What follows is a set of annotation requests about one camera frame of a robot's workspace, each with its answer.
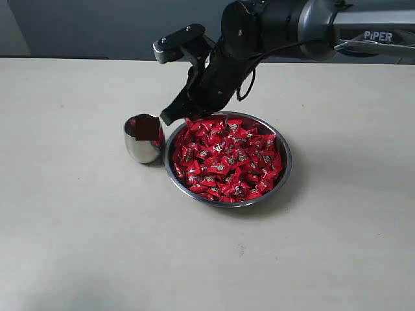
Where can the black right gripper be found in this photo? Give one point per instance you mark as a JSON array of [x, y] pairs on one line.
[[212, 92]]

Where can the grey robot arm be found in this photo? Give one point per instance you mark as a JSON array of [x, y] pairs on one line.
[[252, 31]]

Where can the stainless steel cup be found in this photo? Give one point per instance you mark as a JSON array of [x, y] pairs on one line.
[[144, 138]]

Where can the pile of red candies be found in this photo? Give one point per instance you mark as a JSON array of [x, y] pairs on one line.
[[227, 165]]

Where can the stainless steel bowl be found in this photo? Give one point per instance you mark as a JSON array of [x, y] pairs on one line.
[[285, 155]]

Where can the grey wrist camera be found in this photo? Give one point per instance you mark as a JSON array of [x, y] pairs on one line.
[[171, 47]]

